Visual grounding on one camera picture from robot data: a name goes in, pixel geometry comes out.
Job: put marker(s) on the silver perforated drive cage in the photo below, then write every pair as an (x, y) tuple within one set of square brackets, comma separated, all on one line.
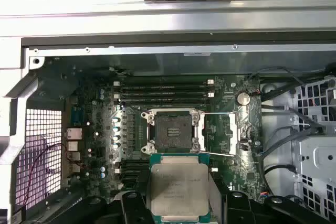
[(315, 155)]

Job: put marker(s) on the metal socket locking lever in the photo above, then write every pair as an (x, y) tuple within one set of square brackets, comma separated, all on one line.
[(178, 152), (173, 110)]

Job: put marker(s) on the metal socket cover frame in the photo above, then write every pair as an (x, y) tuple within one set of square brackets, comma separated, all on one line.
[(233, 134)]

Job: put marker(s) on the silver coin battery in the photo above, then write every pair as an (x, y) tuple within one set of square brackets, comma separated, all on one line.
[(242, 98)]

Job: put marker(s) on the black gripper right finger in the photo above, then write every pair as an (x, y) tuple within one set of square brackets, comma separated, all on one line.
[(237, 208)]

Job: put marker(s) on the silver ethernet port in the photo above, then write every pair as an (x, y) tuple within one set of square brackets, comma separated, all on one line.
[(74, 133)]

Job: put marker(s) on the silver topped green CPU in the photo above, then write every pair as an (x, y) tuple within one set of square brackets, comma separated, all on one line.
[(178, 190)]

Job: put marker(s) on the CPU socket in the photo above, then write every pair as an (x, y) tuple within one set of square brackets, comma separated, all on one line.
[(173, 132)]

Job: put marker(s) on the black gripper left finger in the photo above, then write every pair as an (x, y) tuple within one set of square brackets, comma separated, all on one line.
[(131, 208)]

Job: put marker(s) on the open black PC case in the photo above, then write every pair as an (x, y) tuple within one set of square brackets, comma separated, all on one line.
[(157, 50)]

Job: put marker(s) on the green motherboard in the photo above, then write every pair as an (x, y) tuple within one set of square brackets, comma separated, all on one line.
[(236, 174)]

